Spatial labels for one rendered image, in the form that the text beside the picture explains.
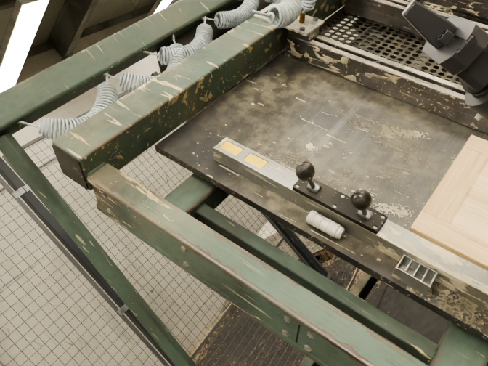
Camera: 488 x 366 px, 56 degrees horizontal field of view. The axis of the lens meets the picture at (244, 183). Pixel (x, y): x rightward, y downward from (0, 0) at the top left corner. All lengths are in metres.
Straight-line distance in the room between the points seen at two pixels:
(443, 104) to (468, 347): 0.64
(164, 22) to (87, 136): 0.83
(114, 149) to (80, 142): 0.07
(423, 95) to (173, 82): 0.66
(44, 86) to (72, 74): 0.10
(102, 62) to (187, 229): 0.87
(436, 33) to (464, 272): 0.49
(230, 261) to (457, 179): 0.57
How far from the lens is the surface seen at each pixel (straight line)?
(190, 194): 1.09
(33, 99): 1.54
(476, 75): 0.61
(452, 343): 0.96
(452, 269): 0.95
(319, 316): 0.82
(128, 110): 1.13
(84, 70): 1.61
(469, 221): 1.08
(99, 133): 1.08
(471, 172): 1.18
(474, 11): 1.91
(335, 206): 0.97
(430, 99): 1.34
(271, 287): 0.84
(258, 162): 1.05
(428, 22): 0.62
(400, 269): 0.93
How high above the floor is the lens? 1.65
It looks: 5 degrees down
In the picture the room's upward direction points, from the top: 40 degrees counter-clockwise
